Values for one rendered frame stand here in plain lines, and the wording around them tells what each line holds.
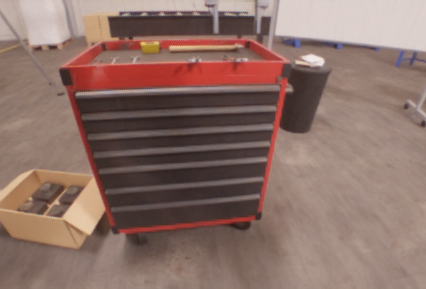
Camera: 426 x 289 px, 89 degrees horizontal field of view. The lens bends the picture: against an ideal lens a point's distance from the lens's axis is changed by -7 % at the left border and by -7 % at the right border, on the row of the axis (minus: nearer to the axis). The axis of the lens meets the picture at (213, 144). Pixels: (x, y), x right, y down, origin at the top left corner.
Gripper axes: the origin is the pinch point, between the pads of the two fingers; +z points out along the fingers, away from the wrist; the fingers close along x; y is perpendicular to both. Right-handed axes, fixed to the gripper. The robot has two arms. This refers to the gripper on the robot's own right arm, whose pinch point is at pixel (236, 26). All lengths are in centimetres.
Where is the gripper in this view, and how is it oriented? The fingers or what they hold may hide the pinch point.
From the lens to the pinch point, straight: 82.0
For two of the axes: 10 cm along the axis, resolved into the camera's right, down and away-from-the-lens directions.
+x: 9.9, -0.7, 1.4
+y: 1.6, 3.5, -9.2
